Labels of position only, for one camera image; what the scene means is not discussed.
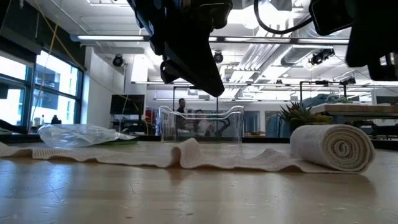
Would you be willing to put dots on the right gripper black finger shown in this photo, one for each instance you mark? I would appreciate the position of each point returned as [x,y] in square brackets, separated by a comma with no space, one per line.
[384,72]

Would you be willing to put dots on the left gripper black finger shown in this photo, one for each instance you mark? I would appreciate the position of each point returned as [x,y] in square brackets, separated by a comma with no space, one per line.
[199,65]
[169,72]

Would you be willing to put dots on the white elastic bandage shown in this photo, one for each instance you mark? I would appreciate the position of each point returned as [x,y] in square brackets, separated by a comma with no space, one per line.
[329,146]

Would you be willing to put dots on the black ceiling spotlight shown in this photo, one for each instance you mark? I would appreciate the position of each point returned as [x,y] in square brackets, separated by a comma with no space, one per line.
[117,60]
[218,57]

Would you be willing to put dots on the person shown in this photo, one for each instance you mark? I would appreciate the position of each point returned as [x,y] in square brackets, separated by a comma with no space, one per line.
[203,124]
[182,105]

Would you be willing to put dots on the wooden workbench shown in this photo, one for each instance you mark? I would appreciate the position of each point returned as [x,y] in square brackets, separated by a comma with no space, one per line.
[357,109]

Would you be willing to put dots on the red cabinet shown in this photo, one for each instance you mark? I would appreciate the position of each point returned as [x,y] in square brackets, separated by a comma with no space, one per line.
[151,116]

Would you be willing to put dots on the black monitor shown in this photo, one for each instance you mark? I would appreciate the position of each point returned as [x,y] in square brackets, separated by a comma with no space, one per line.
[127,104]

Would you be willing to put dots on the black track light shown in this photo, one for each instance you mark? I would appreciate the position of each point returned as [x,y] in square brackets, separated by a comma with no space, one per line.
[321,56]

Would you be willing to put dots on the clear plastic bin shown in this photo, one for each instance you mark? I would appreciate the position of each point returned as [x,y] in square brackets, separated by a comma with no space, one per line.
[202,130]

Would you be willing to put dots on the ceiling light strip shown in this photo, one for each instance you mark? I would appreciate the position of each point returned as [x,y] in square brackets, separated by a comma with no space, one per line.
[109,37]

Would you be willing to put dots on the green container lid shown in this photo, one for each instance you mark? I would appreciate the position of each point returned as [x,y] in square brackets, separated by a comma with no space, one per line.
[124,143]

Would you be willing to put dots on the potted succulent plant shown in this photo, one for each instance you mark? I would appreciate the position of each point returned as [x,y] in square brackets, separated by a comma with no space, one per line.
[298,116]

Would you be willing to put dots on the large window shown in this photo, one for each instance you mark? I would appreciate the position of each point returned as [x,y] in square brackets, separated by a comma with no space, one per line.
[56,74]

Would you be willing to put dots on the clear plastic bag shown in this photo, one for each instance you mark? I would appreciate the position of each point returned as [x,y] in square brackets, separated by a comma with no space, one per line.
[71,135]

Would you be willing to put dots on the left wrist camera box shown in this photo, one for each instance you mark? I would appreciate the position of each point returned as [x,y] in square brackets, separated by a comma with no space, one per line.
[217,14]

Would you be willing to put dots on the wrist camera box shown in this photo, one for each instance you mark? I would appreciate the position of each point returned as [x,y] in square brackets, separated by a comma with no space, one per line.
[329,15]
[217,14]

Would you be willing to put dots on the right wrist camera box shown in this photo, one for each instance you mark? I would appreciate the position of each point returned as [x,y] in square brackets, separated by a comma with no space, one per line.
[329,15]

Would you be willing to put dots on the silver ventilation duct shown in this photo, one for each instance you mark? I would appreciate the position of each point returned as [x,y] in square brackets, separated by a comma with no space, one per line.
[298,56]

